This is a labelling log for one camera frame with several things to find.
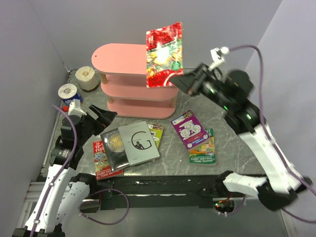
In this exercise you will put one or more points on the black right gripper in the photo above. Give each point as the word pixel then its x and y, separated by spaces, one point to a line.
pixel 190 83

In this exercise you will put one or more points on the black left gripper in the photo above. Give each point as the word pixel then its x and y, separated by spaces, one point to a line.
pixel 105 118

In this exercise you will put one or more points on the red 156-storey treehouse book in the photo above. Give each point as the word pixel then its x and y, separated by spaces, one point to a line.
pixel 164 52

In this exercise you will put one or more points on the purple 117-storey treehouse book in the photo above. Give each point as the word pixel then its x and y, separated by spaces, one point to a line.
pixel 190 130

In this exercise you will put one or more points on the green 104-storey treehouse book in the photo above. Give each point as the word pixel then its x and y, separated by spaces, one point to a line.
pixel 204 154

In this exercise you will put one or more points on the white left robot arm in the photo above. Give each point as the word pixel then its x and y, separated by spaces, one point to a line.
pixel 64 191

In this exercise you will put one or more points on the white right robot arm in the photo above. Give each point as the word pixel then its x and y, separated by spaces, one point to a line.
pixel 278 188

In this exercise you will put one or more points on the black Maugham book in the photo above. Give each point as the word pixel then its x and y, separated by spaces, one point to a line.
pixel 114 149

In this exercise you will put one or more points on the beige toilet paper roll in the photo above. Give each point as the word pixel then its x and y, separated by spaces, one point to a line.
pixel 87 78

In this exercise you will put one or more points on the blue wrapped toilet paper roll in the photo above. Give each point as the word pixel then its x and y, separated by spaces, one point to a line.
pixel 68 93

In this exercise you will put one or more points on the grey Great Gatsby book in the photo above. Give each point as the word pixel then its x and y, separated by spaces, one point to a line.
pixel 138 143

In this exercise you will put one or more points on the pink three-tier shelf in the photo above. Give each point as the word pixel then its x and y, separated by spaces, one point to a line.
pixel 122 69

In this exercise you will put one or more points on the red 13-storey treehouse book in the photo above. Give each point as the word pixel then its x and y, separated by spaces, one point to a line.
pixel 102 166

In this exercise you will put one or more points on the lime green treehouse book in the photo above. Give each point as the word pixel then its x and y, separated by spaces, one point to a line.
pixel 156 131

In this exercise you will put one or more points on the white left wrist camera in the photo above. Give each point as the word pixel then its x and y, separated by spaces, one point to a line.
pixel 74 108

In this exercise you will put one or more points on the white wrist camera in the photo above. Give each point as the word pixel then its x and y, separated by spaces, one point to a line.
pixel 218 57
pixel 74 108

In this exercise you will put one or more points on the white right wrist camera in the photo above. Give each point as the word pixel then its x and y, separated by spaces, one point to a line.
pixel 218 57

